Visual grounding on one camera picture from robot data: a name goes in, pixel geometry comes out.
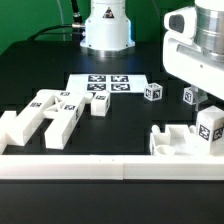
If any white chair side bar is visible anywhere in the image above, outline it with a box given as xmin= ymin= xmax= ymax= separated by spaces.
xmin=0 ymin=111 xmax=16 ymax=155

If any white base tag plate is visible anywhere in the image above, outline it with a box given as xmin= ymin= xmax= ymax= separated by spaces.
xmin=66 ymin=74 xmax=147 ymax=93

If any white chair back part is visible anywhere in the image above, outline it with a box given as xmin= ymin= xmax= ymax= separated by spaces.
xmin=7 ymin=89 xmax=93 ymax=150

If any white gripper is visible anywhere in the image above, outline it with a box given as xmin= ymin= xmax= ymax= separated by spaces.
xmin=163 ymin=5 xmax=224 ymax=111

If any white tagged cube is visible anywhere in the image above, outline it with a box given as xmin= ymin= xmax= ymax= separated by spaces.
xmin=144 ymin=83 xmax=163 ymax=101
xmin=183 ymin=87 xmax=196 ymax=105

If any white U-shaped fence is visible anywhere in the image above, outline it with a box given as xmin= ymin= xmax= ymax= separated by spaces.
xmin=0 ymin=153 xmax=224 ymax=180

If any white tagged cube near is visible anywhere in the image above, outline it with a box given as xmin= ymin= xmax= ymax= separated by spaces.
xmin=144 ymin=83 xmax=163 ymax=101

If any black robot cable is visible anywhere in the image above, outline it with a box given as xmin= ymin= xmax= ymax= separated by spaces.
xmin=27 ymin=0 xmax=88 ymax=42

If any white tagged cube far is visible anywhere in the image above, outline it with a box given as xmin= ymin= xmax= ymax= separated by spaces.
xmin=183 ymin=87 xmax=196 ymax=105

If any grey thin cable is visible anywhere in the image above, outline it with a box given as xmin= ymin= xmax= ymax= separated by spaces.
xmin=56 ymin=0 xmax=66 ymax=42

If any white chair seat part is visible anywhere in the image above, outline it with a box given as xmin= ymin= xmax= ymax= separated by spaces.
xmin=150 ymin=124 xmax=208 ymax=156

